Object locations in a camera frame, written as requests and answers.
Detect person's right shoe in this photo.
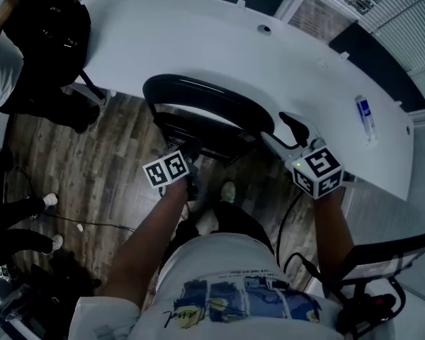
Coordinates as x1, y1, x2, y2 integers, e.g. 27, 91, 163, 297
220, 180, 237, 204

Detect white office desk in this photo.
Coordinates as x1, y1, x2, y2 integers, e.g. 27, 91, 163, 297
74, 0, 416, 202

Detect person's left forearm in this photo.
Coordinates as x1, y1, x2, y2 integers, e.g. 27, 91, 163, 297
98, 181, 189, 310

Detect blue and white tube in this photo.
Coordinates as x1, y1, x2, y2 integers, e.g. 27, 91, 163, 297
354, 94, 380, 148

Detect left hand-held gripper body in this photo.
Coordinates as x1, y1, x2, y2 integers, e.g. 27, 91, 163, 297
142, 149, 200, 202

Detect black equipment box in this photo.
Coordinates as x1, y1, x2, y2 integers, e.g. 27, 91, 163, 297
318, 233, 425, 340

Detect black floor cable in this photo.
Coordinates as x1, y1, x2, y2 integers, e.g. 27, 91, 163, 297
6, 164, 137, 232

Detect person's black trousers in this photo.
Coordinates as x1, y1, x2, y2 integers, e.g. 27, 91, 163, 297
168, 200, 274, 258

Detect person's white printed shirt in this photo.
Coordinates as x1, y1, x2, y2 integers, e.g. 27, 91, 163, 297
68, 232, 345, 340

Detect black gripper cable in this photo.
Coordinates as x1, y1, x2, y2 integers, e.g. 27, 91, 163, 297
275, 189, 305, 272

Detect clear plastic bag bundle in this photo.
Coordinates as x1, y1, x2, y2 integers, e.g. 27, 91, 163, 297
0, 283, 35, 340

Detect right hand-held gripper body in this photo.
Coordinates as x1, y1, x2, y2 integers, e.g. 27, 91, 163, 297
285, 138, 344, 200

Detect person's right forearm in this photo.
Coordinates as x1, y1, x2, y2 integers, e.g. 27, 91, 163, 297
313, 186, 356, 279

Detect black round object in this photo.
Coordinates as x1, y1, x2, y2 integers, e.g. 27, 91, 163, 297
0, 148, 14, 174

